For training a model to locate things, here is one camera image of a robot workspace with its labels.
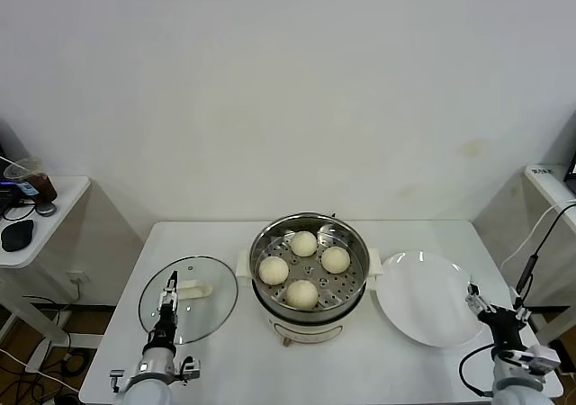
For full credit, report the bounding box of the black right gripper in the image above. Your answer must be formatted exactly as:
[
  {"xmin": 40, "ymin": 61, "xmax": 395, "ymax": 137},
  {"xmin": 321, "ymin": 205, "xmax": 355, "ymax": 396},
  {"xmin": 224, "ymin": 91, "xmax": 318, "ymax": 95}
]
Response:
[{"xmin": 464, "ymin": 283, "xmax": 532, "ymax": 356}]

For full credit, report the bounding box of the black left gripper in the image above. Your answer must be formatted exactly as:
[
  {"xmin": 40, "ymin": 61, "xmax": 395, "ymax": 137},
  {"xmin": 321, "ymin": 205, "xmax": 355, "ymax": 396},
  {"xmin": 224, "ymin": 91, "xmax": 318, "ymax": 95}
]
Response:
[{"xmin": 149, "ymin": 268, "xmax": 180, "ymax": 350}]

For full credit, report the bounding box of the glass lid with cream handle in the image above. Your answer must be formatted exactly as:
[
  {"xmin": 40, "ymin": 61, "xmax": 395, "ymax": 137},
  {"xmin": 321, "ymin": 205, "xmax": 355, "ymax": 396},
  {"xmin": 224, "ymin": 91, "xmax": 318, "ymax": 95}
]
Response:
[{"xmin": 138, "ymin": 255, "xmax": 239, "ymax": 345}]

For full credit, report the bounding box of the white steamed baozi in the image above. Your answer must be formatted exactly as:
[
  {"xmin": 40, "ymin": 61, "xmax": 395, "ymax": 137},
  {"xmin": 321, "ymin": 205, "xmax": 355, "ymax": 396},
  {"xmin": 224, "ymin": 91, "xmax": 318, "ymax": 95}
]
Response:
[
  {"xmin": 319, "ymin": 246, "xmax": 351, "ymax": 275},
  {"xmin": 258, "ymin": 256, "xmax": 290, "ymax": 286},
  {"xmin": 289, "ymin": 229, "xmax": 318, "ymax": 258},
  {"xmin": 285, "ymin": 278, "xmax": 319, "ymax": 310}
]

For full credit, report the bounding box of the stainless steel steamer basket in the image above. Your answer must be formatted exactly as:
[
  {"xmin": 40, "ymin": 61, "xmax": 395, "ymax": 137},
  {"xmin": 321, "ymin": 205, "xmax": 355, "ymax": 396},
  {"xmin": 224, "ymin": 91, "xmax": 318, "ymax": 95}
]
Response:
[{"xmin": 248, "ymin": 212, "xmax": 371, "ymax": 317}]

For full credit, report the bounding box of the white round plate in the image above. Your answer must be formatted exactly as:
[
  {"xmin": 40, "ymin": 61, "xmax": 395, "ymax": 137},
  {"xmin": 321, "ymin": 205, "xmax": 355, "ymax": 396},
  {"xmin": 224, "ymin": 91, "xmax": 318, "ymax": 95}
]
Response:
[{"xmin": 375, "ymin": 249, "xmax": 488, "ymax": 347}]

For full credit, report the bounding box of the white side table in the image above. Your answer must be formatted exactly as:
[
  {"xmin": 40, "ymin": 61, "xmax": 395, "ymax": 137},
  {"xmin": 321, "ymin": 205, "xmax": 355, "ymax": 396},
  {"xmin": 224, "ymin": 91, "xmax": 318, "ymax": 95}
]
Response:
[{"xmin": 0, "ymin": 175, "xmax": 145, "ymax": 350}]

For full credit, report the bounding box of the dark monitor edge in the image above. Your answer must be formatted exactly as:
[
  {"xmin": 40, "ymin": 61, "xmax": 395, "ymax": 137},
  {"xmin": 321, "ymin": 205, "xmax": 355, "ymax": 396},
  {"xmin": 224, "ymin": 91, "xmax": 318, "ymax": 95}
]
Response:
[{"xmin": 562, "ymin": 110, "xmax": 576, "ymax": 199}]

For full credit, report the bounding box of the black computer mouse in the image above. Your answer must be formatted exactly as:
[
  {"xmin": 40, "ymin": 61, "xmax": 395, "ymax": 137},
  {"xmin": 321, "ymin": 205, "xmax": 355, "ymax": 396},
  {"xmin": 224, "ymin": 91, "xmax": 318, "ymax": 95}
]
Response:
[{"xmin": 1, "ymin": 219, "xmax": 36, "ymax": 252}]

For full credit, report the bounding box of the plastic iced coffee cup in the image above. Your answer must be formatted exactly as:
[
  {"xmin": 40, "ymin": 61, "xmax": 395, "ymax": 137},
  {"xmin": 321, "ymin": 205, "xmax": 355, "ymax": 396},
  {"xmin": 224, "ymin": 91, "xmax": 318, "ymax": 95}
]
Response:
[{"xmin": 3, "ymin": 156, "xmax": 59, "ymax": 203}]

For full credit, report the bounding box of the dark device with blue light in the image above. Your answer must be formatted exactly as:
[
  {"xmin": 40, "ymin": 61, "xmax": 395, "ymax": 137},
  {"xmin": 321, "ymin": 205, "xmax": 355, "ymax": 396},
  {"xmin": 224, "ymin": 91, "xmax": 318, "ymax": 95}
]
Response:
[{"xmin": 0, "ymin": 177, "xmax": 29, "ymax": 206}]

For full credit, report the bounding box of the white drinking straw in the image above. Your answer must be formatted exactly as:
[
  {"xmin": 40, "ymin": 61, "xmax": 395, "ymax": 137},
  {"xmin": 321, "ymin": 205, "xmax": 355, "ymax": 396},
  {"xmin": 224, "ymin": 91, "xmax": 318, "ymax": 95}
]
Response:
[{"xmin": 0, "ymin": 154, "xmax": 26, "ymax": 172}]

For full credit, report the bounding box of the black cable with adapter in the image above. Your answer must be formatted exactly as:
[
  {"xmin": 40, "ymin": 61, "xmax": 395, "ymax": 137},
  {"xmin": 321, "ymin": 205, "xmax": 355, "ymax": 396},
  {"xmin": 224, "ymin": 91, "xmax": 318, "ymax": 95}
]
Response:
[{"xmin": 515, "ymin": 202, "xmax": 576, "ymax": 307}]

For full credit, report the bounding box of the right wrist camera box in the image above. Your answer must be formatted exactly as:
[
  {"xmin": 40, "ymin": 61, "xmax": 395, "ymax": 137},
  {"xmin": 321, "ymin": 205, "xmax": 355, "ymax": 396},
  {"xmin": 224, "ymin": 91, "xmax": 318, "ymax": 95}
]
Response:
[{"xmin": 521, "ymin": 344, "xmax": 563, "ymax": 375}]

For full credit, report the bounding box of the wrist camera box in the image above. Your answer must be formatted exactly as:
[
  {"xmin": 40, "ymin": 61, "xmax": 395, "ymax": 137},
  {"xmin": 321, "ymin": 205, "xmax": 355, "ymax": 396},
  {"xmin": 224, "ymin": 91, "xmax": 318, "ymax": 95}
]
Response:
[
  {"xmin": 521, "ymin": 344, "xmax": 563, "ymax": 375},
  {"xmin": 178, "ymin": 355, "xmax": 203, "ymax": 383}
]

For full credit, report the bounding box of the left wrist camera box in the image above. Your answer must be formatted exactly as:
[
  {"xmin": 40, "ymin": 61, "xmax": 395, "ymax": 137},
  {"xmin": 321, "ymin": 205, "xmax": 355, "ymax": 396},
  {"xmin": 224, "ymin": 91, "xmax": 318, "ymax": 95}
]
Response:
[{"xmin": 178, "ymin": 355, "xmax": 203, "ymax": 383}]

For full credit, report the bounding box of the white cable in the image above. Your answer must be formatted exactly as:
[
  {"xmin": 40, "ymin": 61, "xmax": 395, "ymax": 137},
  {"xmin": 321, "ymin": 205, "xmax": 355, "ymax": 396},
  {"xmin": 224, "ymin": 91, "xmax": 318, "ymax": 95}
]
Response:
[{"xmin": 499, "ymin": 200, "xmax": 576, "ymax": 271}]

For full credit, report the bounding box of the black floor cable bundle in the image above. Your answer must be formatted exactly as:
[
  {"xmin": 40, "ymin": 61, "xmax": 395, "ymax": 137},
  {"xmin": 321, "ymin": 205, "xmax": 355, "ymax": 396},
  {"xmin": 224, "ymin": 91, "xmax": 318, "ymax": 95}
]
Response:
[{"xmin": 0, "ymin": 294, "xmax": 94, "ymax": 405}]

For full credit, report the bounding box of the thin black desk cable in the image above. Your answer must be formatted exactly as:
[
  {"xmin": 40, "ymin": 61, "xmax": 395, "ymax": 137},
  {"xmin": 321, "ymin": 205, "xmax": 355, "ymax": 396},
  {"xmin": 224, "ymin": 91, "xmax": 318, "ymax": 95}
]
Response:
[{"xmin": 0, "ymin": 196, "xmax": 38, "ymax": 221}]

